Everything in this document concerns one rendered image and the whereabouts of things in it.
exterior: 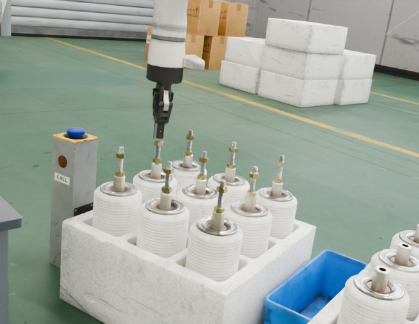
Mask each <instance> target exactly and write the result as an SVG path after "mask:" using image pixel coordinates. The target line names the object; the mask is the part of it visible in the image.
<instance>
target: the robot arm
mask: <svg viewBox="0 0 419 324"><path fill-rule="evenodd" d="M6 2H7V0H0V23H1V19H2V16H3V12H4V10H5V6H6ZM187 5H188V0H154V14H153V21H152V28H151V40H150V44H149V51H148V59H147V73H146V78H147V79H148V80H150V81H152V82H156V88H153V119H154V131H153V138H154V140H155V141H164V139H165V126H166V124H167V123H168V122H169V118H170V115H171V111H172V107H173V103H172V100H173V97H174V92H172V89H171V85H172V84H179V83H181V82H182V80H183V68H184V66H185V67H187V68H191V69H196V70H204V67H205V61H204V60H202V59H201V58H199V57H198V56H196V55H185V38H186V31H187Z"/></svg>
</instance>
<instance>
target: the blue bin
mask: <svg viewBox="0 0 419 324"><path fill-rule="evenodd" d="M367 265H368V264H366V263H364V262H361V261H359V260H356V259H354V258H351V257H348V256H346V255H342V254H340V253H337V252H335V251H332V250H328V249H327V250H324V251H323V252H321V253H320V254H319V255H317V256H316V257H315V258H314V259H313V260H311V261H310V262H308V263H307V264H306V265H305V266H304V267H302V268H301V269H300V270H298V272H296V273H295V274H293V275H292V276H291V277H289V279H287V280H286V281H285V282H283V283H282V284H281V285H280V286H279V287H277V288H276V289H274V290H273V291H272V292H271V293H270V294H268V295H267V296H266V297H265V307H266V310H265V320H264V324H307V323H308V322H309V321H311V320H312V319H313V318H314V317H315V316H316V315H317V314H318V313H319V312H320V311H321V310H322V309H323V308H324V307H325V306H326V305H327V304H328V303H329V302H330V301H331V300H332V299H333V298H334V297H336V295H338V293H340V292H341V290H343V288H345V285H346V282H347V280H348V279H350V278H351V277H352V276H355V275H357V274H359V273H360V272H361V271H362V270H364V268H365V267H366V266H367Z"/></svg>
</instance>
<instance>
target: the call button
mask: <svg viewBox="0 0 419 324"><path fill-rule="evenodd" d="M66 133H67V134H68V136H69V137H72V138H81V137H83V135H84V134H85V133H86V131H85V130H84V129H83V128H80V127H70V128H68V129H67V130H66Z"/></svg>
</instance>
